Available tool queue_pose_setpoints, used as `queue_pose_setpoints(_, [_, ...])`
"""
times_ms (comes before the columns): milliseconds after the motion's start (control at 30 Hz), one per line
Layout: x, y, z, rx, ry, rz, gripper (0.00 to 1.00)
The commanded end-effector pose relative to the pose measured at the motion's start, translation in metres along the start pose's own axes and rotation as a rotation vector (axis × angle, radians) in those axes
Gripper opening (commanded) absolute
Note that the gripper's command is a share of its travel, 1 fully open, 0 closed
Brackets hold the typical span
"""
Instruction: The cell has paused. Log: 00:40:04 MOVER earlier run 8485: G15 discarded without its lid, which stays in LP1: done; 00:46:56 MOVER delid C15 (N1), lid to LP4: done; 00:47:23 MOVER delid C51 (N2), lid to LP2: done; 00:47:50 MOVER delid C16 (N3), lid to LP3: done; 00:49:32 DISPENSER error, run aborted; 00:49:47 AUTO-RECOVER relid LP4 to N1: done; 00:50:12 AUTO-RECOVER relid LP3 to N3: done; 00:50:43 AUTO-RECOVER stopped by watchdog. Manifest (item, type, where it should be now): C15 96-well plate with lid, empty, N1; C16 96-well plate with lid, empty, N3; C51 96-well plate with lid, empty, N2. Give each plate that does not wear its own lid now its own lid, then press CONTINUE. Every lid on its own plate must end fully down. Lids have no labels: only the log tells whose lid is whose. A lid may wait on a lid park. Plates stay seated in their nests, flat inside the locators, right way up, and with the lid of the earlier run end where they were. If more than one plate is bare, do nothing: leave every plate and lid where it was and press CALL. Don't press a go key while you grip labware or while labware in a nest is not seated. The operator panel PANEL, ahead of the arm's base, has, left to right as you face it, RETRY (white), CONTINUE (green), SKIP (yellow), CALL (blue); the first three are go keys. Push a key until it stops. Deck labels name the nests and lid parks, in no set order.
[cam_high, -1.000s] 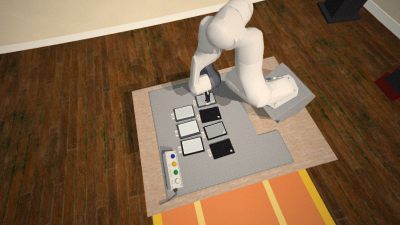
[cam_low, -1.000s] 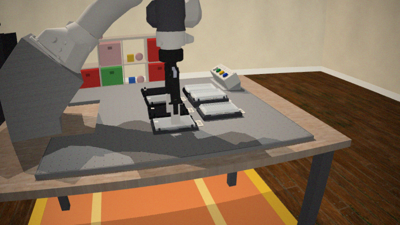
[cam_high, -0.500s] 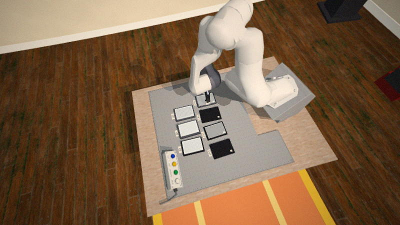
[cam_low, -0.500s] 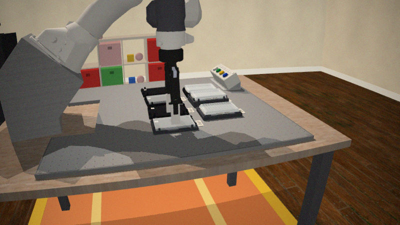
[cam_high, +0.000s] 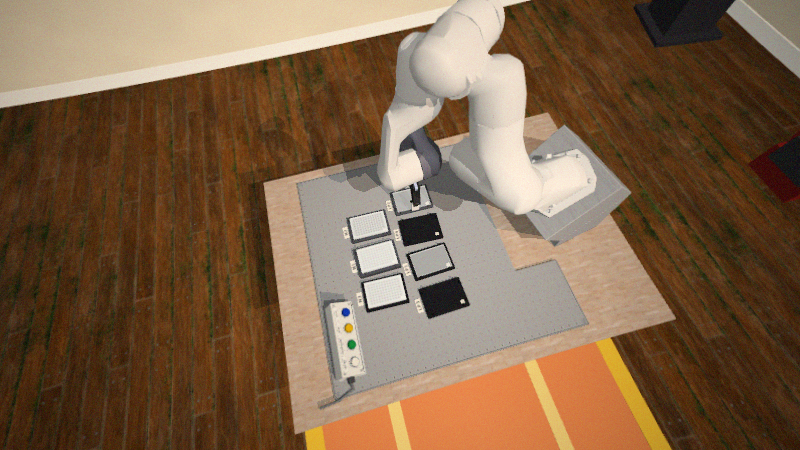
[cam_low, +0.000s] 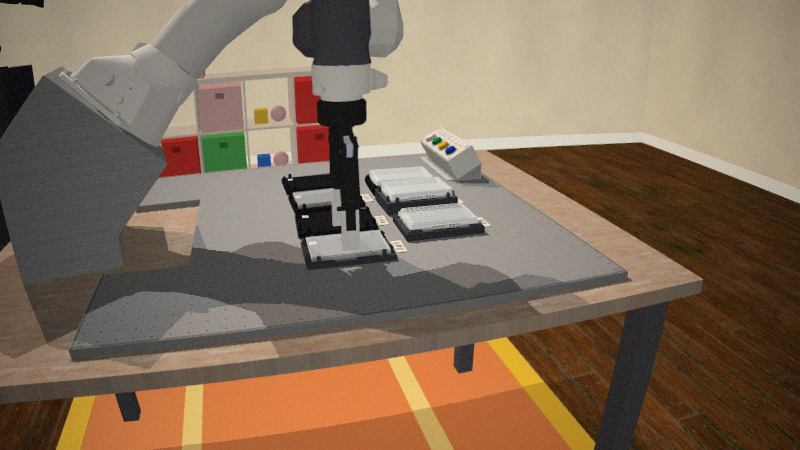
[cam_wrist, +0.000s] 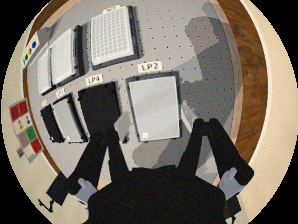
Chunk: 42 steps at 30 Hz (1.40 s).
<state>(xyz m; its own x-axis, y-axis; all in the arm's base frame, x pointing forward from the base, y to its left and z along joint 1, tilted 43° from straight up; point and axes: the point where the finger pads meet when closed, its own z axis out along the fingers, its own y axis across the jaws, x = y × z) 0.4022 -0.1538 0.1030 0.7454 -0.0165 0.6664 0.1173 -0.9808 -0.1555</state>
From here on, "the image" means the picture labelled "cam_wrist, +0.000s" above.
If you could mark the white control panel with four buttons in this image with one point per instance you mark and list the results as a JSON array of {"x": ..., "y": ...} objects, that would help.
[{"x": 38, "y": 43}]

